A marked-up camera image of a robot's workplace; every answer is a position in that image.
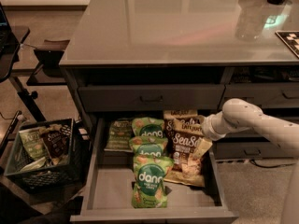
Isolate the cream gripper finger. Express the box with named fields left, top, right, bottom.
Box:
left=187, top=137, right=212, bottom=169

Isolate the brown sea salt bag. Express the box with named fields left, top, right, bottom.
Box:
left=164, top=110, right=203, bottom=147
left=164, top=119, right=213, bottom=189

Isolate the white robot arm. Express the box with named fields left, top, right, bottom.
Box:
left=198, top=98, right=299, bottom=224

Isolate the grey bottom right drawer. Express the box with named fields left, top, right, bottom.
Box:
left=213, top=142, right=294, bottom=160

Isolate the grey top left drawer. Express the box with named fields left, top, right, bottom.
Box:
left=78, top=84, right=224, bottom=112

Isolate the middle green dang bag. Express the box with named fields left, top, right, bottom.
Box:
left=129, top=136, right=168, bottom=157

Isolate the green dang bag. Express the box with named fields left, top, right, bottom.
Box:
left=129, top=136, right=168, bottom=157
left=132, top=155, right=174, bottom=208
left=132, top=117, right=164, bottom=137

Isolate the rear green dang bag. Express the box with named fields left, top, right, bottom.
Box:
left=132, top=117, right=164, bottom=137

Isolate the front green dang bag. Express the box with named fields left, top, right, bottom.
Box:
left=132, top=155, right=174, bottom=208

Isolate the grey top right drawer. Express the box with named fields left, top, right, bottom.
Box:
left=221, top=83, right=299, bottom=109

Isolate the dark green kettle chip bag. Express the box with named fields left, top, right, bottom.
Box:
left=105, top=119, right=133, bottom=152

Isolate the grey cabinet with counter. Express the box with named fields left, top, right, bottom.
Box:
left=59, top=0, right=299, bottom=161

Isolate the open grey middle drawer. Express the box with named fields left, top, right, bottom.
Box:
left=71, top=119, right=238, bottom=224

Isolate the brown chip bag in crate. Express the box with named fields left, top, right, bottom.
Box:
left=39, top=124, right=69, bottom=165

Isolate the green chip bag in crate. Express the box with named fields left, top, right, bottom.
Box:
left=19, top=128, right=47, bottom=161

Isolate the checkered marker board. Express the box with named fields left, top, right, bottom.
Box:
left=276, top=31, right=299, bottom=58

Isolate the black plastic crate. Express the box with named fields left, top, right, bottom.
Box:
left=5, top=119, right=83, bottom=193

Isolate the dark stool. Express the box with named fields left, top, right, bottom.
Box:
left=26, top=39, right=69, bottom=86

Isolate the black desk with stand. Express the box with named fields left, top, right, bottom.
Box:
left=0, top=3, right=45, bottom=121

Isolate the black cable on floor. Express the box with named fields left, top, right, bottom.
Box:
left=249, top=159, right=297, bottom=170

